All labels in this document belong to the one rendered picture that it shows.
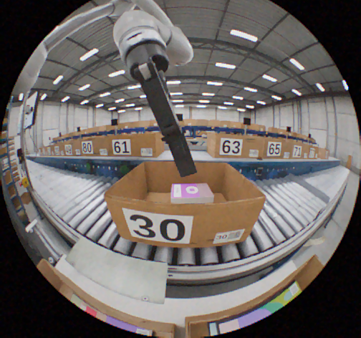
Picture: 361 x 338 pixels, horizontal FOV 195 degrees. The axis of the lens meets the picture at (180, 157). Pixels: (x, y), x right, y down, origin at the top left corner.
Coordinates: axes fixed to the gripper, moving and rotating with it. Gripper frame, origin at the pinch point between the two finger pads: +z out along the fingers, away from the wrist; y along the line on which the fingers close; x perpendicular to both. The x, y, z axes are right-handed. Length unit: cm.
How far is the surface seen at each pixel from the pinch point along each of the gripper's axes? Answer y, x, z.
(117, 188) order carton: -4.8, -21.3, 3.8
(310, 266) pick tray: 21.6, 21.0, 28.3
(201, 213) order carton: 0.9, -0.2, 12.6
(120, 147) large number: -49, -46, -11
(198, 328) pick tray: 25.1, -4.8, 25.4
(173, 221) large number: 1.1, -6.5, 12.9
